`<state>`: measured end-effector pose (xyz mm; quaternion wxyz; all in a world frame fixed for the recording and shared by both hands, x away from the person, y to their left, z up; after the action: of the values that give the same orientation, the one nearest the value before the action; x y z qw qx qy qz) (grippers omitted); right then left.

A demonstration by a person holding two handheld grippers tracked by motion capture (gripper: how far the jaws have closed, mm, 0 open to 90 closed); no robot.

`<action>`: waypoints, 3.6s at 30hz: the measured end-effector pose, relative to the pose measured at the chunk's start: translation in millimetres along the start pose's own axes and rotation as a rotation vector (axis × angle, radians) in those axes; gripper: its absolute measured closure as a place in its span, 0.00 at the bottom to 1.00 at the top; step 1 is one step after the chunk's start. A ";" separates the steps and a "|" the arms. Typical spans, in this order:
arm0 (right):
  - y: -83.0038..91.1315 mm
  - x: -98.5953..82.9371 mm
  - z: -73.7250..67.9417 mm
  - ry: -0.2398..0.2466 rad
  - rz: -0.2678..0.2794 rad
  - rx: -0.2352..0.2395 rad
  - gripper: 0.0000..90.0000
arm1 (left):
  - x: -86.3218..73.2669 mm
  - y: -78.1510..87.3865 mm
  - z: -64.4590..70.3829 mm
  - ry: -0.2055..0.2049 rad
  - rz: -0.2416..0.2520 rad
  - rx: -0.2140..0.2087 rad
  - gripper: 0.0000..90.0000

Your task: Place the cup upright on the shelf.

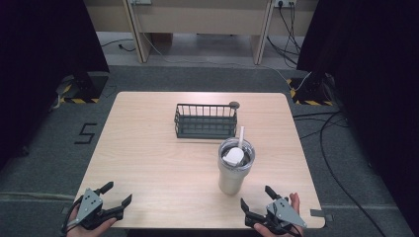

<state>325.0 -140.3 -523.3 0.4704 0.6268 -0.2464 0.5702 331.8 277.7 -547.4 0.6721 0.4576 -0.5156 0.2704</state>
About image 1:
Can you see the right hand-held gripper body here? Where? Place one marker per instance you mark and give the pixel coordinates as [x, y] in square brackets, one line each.
[284, 212]

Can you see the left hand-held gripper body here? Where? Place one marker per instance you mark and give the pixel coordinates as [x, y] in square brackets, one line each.
[89, 201]

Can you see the white tumbler cup clear lid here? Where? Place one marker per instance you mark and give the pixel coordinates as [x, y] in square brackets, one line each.
[232, 177]

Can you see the white straw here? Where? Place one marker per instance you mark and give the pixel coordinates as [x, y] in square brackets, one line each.
[241, 136]

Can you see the person's right hand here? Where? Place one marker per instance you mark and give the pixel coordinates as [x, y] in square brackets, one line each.
[295, 200]

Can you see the person's left hand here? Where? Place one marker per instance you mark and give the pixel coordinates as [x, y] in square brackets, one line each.
[99, 230]

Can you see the grey tape strip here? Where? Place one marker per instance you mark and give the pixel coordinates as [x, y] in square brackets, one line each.
[321, 214]

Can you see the black tape numeral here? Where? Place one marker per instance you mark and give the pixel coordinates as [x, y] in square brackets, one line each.
[86, 133]

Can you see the dark round disc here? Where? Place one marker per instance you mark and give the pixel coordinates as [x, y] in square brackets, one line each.
[234, 104]

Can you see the black stand base striped tape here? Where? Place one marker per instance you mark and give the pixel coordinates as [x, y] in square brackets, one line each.
[87, 87]
[311, 94]

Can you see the black curtain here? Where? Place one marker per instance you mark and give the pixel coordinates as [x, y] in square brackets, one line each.
[39, 65]
[372, 82]

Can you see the white wall socket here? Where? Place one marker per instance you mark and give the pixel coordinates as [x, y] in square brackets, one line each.
[285, 2]
[140, 1]

